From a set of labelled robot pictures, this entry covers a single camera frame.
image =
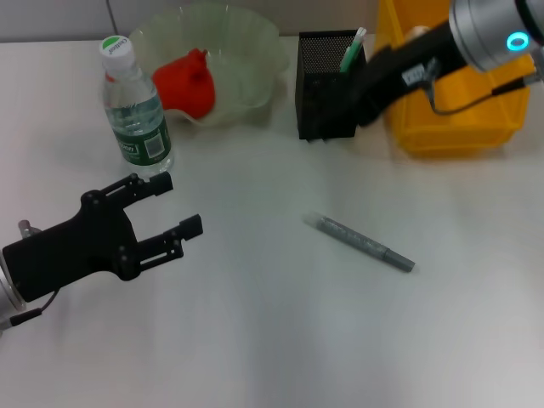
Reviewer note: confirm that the mint green retractable pen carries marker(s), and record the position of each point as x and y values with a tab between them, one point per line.
350	55

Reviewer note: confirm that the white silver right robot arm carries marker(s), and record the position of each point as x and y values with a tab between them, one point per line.
480	25

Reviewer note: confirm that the red-orange toy orange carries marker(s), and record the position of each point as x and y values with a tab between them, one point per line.
187	89

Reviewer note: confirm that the clear water bottle green label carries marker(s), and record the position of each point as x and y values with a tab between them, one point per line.
140	127

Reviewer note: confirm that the black mesh pen holder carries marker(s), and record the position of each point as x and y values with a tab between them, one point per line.
319	85

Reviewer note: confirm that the yellow plastic bin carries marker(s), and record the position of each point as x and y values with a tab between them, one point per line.
459	127

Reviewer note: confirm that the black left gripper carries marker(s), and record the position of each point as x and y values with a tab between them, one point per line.
76	251

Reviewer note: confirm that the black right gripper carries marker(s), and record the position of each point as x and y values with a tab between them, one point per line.
416	64

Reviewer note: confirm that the grey marker pen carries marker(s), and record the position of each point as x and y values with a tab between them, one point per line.
361	244

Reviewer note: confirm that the translucent green fruit plate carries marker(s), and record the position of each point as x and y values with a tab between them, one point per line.
246	64

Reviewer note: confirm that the white paper ball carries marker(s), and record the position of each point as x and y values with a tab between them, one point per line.
418	30

